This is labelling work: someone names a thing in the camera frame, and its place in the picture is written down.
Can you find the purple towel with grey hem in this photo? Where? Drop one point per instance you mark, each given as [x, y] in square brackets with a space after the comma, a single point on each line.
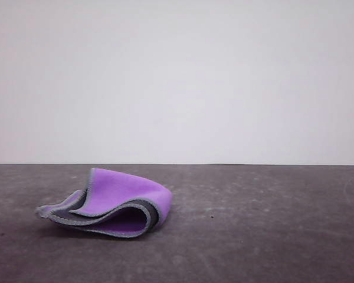
[121, 191]

